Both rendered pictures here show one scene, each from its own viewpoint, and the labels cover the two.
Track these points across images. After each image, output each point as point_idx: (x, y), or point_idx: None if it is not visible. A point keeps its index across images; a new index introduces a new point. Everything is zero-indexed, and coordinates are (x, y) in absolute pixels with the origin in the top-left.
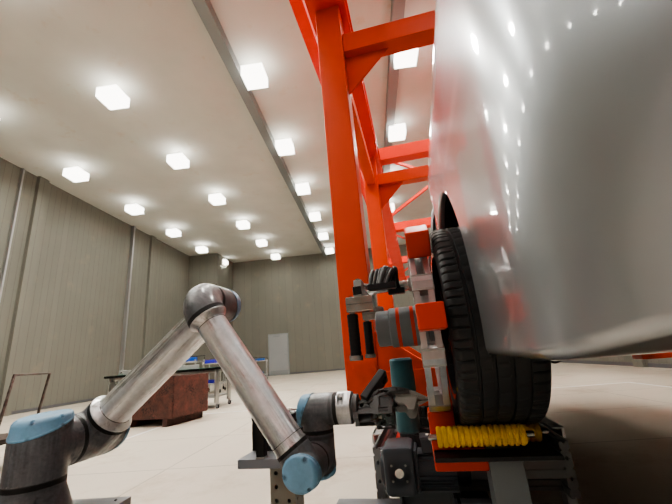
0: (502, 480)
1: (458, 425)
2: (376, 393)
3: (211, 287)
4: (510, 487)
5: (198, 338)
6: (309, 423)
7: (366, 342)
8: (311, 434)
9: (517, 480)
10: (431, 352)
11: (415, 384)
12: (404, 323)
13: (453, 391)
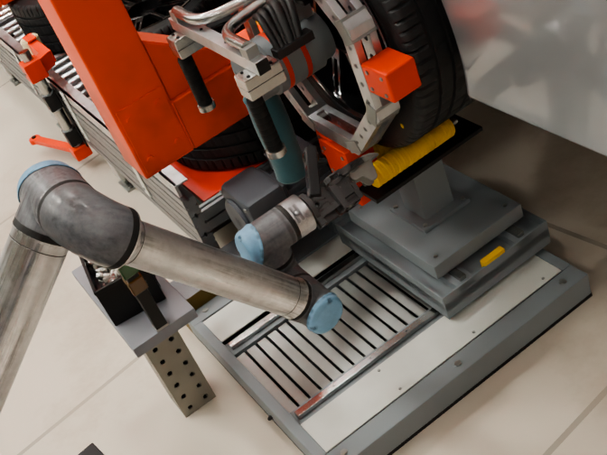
0: (422, 174)
1: (388, 153)
2: (330, 182)
3: (92, 193)
4: (429, 176)
5: (62, 264)
6: (274, 260)
7: (197, 90)
8: (280, 269)
9: (434, 166)
10: (386, 108)
11: (231, 91)
12: (296, 61)
13: (347, 106)
